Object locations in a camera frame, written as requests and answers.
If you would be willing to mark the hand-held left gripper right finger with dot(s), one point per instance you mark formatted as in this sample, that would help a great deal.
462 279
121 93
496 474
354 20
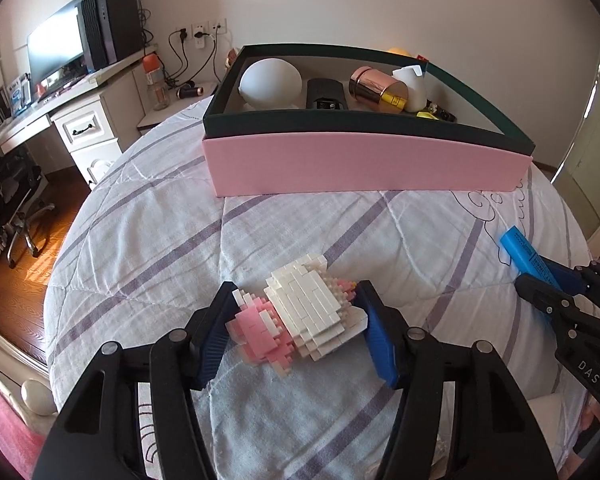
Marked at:
380 342

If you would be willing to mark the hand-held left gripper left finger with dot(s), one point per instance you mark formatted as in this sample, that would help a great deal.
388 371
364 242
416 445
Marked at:
212 342

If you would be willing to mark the blue highlighter pen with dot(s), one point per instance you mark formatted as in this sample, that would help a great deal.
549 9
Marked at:
525 255

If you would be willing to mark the pink white building block figure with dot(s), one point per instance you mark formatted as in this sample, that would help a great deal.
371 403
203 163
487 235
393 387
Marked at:
305 310

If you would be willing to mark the pink box with green rim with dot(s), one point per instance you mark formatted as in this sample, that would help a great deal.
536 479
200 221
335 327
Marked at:
360 165

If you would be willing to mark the rose gold metal can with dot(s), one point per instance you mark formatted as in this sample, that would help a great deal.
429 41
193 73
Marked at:
375 89

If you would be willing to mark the black remote control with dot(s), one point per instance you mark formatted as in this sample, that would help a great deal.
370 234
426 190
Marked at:
326 92

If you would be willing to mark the white plastic dispenser bottle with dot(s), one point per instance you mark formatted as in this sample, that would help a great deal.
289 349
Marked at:
412 82

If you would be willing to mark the person's right hand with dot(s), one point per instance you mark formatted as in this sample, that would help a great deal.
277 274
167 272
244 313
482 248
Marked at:
594 420

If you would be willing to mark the lilac checked quilt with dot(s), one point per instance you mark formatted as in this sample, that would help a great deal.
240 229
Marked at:
145 240

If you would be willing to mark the white door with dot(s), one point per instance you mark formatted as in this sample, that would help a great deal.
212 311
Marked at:
587 160

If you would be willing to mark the white nightstand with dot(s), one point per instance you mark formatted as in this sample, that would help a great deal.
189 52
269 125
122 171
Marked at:
165 115

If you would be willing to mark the white desk with drawers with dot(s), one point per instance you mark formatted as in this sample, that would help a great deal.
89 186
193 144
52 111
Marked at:
85 135

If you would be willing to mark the black office chair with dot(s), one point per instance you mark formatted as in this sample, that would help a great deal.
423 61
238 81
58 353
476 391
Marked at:
15 200

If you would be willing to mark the small black cylinder device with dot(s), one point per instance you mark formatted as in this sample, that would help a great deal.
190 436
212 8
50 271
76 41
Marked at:
189 92

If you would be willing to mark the white egg-shaped lamp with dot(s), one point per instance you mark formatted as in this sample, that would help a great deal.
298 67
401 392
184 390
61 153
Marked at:
270 82

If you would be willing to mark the bottle with orange cap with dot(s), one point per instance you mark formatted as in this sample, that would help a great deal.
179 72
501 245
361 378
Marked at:
155 82

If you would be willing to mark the small red box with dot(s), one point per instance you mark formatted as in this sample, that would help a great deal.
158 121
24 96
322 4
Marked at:
420 58

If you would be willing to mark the orange plush toy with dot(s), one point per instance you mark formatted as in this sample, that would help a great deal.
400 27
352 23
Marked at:
400 53

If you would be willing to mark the books on desk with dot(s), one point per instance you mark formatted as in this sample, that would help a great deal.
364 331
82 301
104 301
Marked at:
19 91

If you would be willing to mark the black computer tower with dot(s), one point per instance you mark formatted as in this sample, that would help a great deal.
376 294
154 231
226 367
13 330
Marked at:
112 27

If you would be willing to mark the computer monitor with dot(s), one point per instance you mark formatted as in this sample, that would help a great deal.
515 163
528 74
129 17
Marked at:
55 47

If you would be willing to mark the white bed post knob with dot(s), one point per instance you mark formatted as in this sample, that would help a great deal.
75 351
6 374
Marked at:
37 397

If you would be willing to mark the white wall sockets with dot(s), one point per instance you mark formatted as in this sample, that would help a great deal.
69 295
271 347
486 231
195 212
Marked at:
202 29

